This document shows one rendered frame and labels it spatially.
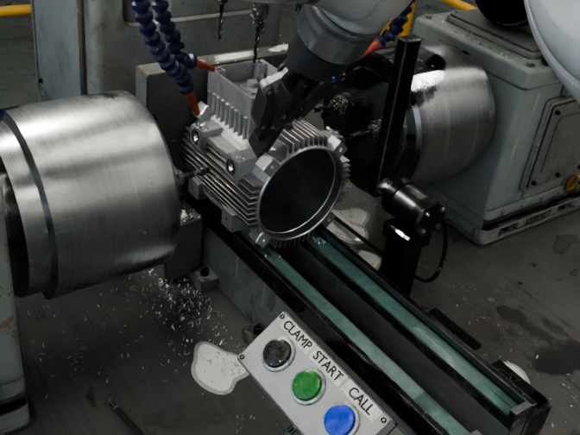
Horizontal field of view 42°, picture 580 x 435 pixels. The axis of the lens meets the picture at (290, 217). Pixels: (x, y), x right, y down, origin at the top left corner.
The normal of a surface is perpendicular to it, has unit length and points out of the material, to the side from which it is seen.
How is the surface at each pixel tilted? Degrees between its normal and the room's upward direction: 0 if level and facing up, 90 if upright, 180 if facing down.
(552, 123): 90
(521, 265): 0
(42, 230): 73
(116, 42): 90
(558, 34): 110
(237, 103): 90
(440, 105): 54
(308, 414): 38
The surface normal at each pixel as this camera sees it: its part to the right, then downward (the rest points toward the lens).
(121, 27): 0.58, 0.50
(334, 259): 0.11, -0.83
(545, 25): -0.95, 0.31
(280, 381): -0.41, -0.51
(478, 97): 0.54, -0.08
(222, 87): -0.80, 0.25
